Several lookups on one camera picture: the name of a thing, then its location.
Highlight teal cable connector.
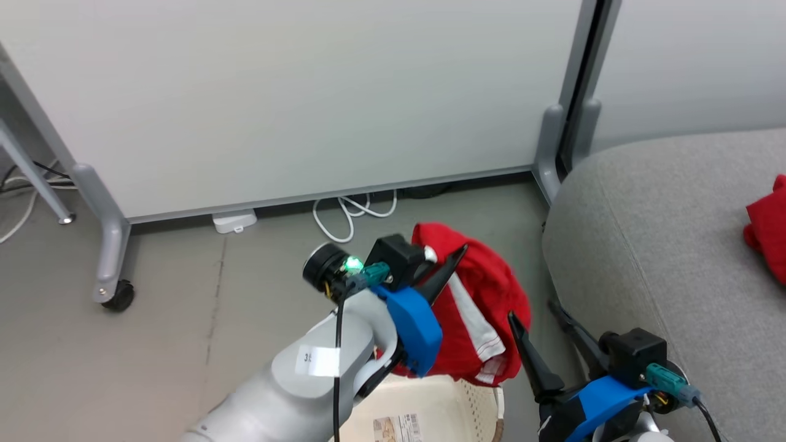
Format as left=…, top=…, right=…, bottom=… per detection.
left=346, top=262, right=392, bottom=290
left=645, top=362, right=701, bottom=407

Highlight grey fabric sofa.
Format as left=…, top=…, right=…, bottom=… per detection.
left=542, top=128, right=786, bottom=442

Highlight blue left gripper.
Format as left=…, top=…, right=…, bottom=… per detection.
left=370, top=244, right=470, bottom=378

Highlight cream perforated plastic laundry basket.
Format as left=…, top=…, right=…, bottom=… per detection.
left=335, top=373, right=505, bottom=442

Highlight black caster wheel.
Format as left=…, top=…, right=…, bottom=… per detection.
left=101, top=279, right=136, bottom=312

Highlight red garment with white stripes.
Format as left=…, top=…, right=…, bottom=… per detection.
left=375, top=222, right=532, bottom=387

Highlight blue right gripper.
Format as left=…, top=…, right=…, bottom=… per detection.
left=507, top=299, right=655, bottom=442

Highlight paper label sticker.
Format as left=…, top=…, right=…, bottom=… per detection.
left=373, top=413, right=423, bottom=442

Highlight black floor cables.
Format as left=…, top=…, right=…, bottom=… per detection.
left=0, top=161, right=74, bottom=192

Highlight grey metal desk frame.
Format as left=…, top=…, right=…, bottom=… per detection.
left=0, top=120, right=77, bottom=226

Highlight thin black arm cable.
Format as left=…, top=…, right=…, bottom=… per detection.
left=332, top=289, right=348, bottom=442
left=694, top=396, right=725, bottom=442

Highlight white power adapter box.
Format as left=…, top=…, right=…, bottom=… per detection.
left=212, top=209, right=259, bottom=235

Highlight white looped cable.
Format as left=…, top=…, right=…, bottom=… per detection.
left=312, top=189, right=399, bottom=244

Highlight white partition panel grey frame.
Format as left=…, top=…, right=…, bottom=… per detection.
left=571, top=0, right=786, bottom=173
left=0, top=0, right=599, bottom=308

